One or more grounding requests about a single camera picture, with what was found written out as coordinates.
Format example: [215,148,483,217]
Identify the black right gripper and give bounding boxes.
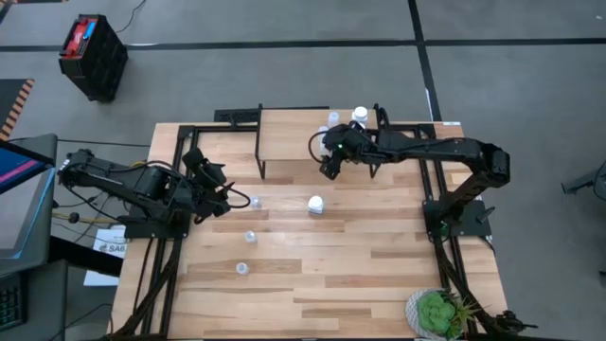
[319,120,381,181]

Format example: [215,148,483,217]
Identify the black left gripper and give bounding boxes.
[172,147,237,225]

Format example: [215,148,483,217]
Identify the white melatonin bottle blue label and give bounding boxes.
[350,105,369,130]
[307,194,326,216]

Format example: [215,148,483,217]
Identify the wooden shelf black legs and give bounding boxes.
[254,102,385,180]

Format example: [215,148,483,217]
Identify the black power strip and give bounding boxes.
[213,107,262,125]

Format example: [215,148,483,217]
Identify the white paper sheet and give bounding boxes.
[83,224,129,288]

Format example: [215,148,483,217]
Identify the black crate red top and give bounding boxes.
[58,13,130,103]

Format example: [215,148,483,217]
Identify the potted green succulent plant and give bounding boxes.
[404,287,480,341]

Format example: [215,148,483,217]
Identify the grey tilted touchscreen monitor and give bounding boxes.
[0,134,62,278]

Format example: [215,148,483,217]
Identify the black yellow hazard mat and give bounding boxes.
[0,78,36,144]

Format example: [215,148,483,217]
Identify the black backlit keyboard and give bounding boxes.
[0,272,27,332]

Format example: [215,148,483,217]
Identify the black table clamp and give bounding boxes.
[491,309,540,335]

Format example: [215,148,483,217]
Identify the black chair base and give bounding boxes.
[561,160,606,203]

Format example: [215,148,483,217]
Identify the black aluminium table frame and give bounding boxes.
[101,121,504,341]

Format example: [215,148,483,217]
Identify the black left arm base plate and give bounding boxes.
[123,220,191,240]

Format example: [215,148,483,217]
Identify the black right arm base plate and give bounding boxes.
[421,198,493,238]

